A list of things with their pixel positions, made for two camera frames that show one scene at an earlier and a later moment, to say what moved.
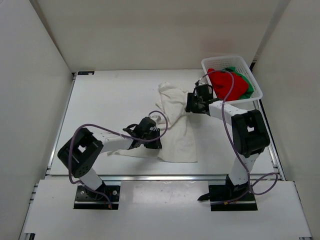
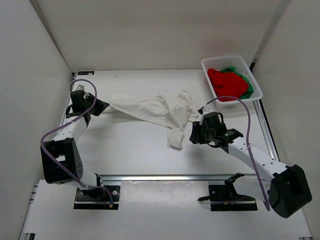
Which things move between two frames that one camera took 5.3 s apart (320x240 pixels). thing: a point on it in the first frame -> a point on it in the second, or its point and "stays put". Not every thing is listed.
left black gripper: x=156 y=144 -> x=101 y=106
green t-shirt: x=248 y=93 stays put
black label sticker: x=85 y=72 stays put
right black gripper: x=193 y=105 -> x=196 y=133
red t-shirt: x=227 y=86 stays put
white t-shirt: x=176 y=130 -> x=173 y=113
